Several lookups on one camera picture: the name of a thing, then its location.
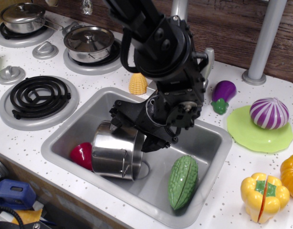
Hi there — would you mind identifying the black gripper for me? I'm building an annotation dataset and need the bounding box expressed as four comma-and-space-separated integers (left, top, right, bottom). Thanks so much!
109, 94, 179, 153

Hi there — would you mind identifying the stainless steel pot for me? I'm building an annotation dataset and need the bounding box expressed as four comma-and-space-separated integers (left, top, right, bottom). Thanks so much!
91, 121, 145, 180

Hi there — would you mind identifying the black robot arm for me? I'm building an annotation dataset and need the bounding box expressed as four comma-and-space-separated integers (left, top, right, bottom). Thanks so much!
106, 0, 213, 153

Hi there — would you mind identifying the silver metal sink basin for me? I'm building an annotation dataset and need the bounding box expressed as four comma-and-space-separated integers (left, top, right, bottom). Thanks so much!
41, 87, 232, 228

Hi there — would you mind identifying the lidded steel pot middle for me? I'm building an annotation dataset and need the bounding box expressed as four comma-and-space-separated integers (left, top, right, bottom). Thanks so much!
63, 26, 115, 63

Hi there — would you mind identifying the yellow toy corn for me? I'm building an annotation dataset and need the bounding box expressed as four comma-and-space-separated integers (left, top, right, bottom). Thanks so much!
128, 73, 148, 95

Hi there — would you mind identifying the red toy pepper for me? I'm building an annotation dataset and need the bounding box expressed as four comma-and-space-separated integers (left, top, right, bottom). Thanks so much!
70, 142, 93, 171

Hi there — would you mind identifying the green toy bitter gourd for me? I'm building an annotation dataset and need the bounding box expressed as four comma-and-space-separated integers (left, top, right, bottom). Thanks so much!
168, 155, 199, 210

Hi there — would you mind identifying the purple toy eggplant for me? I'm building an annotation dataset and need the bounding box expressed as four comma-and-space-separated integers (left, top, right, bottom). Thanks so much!
211, 81, 237, 115

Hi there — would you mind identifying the black coil front burner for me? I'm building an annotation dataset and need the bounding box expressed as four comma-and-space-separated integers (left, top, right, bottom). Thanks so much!
0, 76, 79, 131

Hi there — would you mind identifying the light green plastic plate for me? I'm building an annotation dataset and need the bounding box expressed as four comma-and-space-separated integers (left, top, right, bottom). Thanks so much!
227, 105, 293, 153

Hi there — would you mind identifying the grey stove knob upper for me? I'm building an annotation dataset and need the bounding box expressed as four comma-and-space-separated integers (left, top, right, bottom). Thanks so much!
32, 41, 59, 60

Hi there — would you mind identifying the grey stove knob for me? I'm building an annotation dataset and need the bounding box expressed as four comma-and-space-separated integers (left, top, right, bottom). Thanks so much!
32, 41, 59, 60
0, 66, 26, 85
62, 21, 79, 36

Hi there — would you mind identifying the grey stove knob rear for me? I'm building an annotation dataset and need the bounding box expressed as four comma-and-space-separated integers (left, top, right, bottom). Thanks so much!
62, 21, 79, 36

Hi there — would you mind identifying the yellow sponge piece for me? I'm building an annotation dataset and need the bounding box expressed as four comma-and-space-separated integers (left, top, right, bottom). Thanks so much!
15, 209, 42, 225

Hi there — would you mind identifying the silver toy faucet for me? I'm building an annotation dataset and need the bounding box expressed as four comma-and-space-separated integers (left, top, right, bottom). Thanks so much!
147, 0, 215, 96

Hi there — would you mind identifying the grey stove knob lower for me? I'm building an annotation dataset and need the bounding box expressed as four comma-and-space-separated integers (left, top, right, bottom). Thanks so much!
0, 66, 26, 85

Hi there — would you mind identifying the blue clamp tool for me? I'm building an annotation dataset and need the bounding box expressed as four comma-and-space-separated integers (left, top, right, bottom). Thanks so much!
0, 179, 36, 210

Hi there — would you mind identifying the purple striped toy onion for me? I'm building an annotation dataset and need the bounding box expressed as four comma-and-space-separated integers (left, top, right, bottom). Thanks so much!
250, 97, 289, 130

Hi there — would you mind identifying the yellow toy bell pepper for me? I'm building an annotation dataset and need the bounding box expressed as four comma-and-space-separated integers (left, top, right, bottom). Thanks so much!
241, 173, 290, 224

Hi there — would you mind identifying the orange toy pumpkin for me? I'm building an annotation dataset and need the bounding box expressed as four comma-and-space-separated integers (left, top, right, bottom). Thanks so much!
280, 155, 293, 197

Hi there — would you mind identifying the lidded steel saucepan back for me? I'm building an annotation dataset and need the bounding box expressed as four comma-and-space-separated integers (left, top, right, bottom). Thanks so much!
0, 3, 63, 34

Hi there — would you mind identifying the grey vertical pole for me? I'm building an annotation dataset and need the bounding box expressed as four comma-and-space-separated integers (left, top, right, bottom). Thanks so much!
242, 0, 287, 86

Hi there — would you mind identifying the grey burner ring middle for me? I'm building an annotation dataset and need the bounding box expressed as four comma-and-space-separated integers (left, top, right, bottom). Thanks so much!
63, 38, 130, 76

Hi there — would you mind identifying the grey burner ring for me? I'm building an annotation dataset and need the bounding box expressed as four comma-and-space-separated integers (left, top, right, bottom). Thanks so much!
0, 21, 56, 49
63, 38, 130, 76

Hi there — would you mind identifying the grey burner ring back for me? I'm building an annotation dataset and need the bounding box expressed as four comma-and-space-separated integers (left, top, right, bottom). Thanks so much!
0, 21, 56, 49

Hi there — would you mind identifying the black cable bottom left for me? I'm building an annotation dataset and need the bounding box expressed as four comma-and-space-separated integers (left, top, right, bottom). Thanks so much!
0, 204, 21, 229

